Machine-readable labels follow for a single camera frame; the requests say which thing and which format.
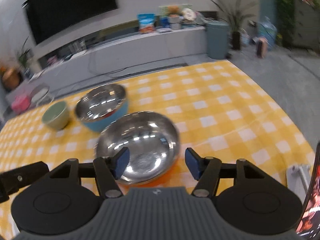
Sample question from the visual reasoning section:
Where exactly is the potted plant in black pot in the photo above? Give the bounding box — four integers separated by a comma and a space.
210, 0, 258, 50

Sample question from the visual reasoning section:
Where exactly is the blue steel bowl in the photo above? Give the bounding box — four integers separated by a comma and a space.
75, 84, 130, 133

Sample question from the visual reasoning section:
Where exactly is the orange steel bowl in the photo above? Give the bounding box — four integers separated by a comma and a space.
96, 112, 180, 186

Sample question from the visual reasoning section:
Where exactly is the pink plastic case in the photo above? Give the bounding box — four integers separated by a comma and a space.
11, 95, 32, 115

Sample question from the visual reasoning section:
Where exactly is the white round ornament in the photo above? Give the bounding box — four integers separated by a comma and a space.
182, 7, 196, 21

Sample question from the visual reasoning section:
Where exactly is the white device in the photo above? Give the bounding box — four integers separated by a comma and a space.
286, 164, 312, 199

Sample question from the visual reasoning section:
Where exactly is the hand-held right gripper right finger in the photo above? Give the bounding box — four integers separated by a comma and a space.
184, 148, 272, 198

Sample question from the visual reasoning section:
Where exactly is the green picture card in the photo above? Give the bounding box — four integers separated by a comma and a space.
159, 4, 193, 18

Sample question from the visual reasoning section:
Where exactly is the blue water bottle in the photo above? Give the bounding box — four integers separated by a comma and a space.
259, 16, 277, 46

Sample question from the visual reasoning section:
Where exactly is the green ceramic bowl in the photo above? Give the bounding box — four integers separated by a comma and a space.
41, 101, 71, 130

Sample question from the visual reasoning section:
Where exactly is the leafy green plant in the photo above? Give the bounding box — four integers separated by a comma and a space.
260, 0, 295, 48

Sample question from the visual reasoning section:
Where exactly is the blue snack bag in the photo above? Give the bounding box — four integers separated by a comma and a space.
137, 13, 155, 34

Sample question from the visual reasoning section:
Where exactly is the grey marble TV cabinet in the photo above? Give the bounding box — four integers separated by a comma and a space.
5, 26, 208, 105

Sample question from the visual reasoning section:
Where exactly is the green plant in blue vase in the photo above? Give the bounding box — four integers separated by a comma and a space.
16, 36, 34, 78

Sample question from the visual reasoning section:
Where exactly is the grey-blue waste bin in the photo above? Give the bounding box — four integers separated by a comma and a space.
205, 21, 230, 60

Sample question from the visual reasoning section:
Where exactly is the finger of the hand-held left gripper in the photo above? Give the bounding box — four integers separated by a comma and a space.
0, 161, 50, 190

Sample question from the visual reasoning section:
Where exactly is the yellow checked tablecloth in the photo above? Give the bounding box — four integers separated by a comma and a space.
0, 59, 316, 240

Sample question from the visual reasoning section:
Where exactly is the grey stool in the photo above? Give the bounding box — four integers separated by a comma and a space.
30, 84, 54, 105

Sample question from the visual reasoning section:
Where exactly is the black television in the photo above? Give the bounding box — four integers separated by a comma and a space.
22, 0, 118, 46

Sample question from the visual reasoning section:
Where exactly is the gold vase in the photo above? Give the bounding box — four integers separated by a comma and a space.
2, 67, 22, 90

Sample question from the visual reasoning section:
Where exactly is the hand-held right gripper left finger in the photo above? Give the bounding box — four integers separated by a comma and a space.
42, 147, 130, 198

